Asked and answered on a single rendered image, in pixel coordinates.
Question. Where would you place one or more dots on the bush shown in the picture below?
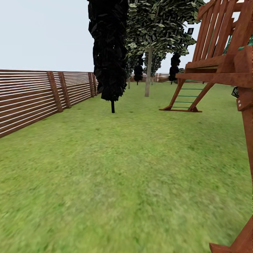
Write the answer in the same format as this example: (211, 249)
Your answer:
(236, 92)
(180, 71)

